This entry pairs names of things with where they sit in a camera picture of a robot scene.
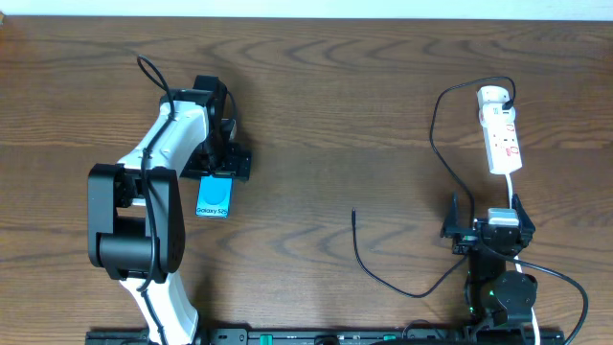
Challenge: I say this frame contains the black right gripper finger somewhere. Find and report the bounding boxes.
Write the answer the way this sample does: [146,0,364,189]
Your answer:
[440,193,473,239]
[511,194,535,247]

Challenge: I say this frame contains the blue Galaxy smartphone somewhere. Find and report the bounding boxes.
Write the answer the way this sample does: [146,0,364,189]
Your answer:
[195,176,233,219]

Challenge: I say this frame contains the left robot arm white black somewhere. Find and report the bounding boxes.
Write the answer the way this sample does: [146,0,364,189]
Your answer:
[85,89,252,344]

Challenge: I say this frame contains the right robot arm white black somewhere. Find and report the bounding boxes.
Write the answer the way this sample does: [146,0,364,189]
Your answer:
[441,195,537,333]

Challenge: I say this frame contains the white USB charger adapter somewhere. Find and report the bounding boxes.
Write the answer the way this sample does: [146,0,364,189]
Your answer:
[477,85,511,108]

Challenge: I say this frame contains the white power strip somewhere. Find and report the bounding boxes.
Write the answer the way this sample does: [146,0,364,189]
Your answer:
[479,103,522,175]

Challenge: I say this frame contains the white power strip cord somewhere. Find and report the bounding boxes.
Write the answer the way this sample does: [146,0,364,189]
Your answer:
[505,172,542,345]

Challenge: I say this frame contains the black charger cable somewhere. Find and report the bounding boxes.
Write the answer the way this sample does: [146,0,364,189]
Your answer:
[351,76,517,299]

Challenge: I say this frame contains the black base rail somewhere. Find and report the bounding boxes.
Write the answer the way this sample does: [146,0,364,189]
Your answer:
[84,325,565,345]

